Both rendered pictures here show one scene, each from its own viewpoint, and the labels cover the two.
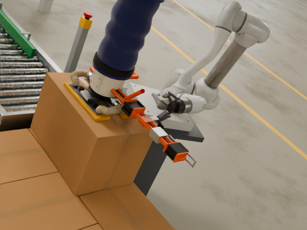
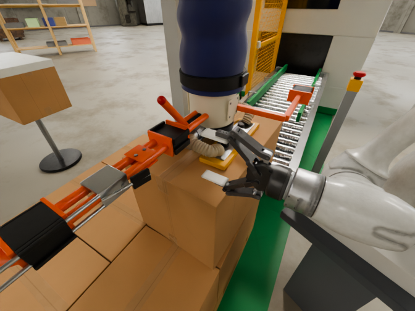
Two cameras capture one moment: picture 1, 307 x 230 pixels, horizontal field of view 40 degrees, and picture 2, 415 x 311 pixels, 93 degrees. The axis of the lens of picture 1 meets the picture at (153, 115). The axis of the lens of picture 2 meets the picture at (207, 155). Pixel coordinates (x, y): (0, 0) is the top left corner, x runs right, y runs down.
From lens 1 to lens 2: 2.14 m
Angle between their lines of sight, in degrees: 68
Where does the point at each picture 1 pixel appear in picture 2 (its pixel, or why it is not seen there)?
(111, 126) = (162, 158)
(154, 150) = (338, 274)
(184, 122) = (403, 266)
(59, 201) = (127, 214)
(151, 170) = (333, 302)
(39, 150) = not seen: hidden behind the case
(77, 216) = (111, 237)
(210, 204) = not seen: outside the picture
